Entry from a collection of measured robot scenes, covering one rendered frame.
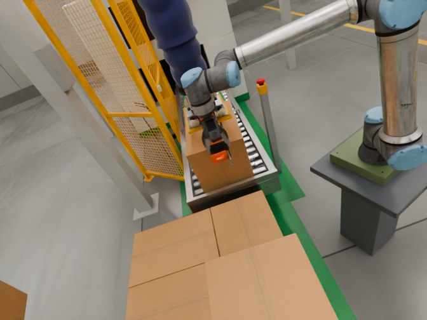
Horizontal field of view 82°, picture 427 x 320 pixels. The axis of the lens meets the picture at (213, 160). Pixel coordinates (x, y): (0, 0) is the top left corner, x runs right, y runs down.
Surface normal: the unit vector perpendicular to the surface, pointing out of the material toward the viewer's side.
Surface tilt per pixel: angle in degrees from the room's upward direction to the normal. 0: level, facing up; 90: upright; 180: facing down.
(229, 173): 90
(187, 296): 0
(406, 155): 94
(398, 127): 93
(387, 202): 0
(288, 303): 0
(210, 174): 90
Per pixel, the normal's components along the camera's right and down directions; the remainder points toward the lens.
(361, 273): -0.30, -0.73
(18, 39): 0.16, 0.59
